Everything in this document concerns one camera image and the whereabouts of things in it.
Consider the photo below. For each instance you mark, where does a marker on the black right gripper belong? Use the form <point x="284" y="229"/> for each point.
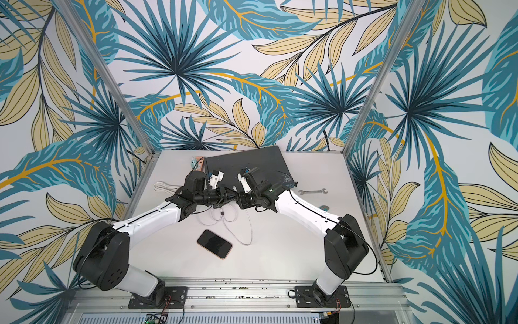
<point x="246" y="196"/>

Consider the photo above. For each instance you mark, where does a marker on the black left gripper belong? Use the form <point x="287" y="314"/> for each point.
<point x="222" y="195"/>

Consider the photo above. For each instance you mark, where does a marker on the black phone pink case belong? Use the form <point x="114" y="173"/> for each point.
<point x="215" y="244"/>

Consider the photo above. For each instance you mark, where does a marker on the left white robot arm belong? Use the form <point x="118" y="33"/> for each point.
<point x="104" y="258"/>

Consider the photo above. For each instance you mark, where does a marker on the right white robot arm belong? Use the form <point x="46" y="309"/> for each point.
<point x="345" y="247"/>

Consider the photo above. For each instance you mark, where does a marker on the silver open-end wrench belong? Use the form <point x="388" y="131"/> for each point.
<point x="321" y="191"/>

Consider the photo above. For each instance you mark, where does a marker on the dark grey network switch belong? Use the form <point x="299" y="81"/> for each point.
<point x="269" y="161"/>

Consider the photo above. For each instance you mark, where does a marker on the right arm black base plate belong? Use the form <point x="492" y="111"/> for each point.
<point x="308" y="297"/>

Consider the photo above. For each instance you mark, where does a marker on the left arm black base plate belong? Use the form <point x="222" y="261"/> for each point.
<point x="173" y="297"/>

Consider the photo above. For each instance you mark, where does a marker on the aluminium left corner post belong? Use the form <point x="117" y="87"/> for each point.
<point x="73" y="20"/>

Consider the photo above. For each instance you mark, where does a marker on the aluminium corner post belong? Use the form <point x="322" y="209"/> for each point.
<point x="73" y="20"/>
<point x="400" y="36"/>

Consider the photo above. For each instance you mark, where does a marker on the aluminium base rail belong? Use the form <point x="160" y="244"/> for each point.
<point x="246" y="301"/>

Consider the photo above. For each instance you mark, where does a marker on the aluminium right corner post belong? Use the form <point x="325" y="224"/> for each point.
<point x="400" y="36"/>

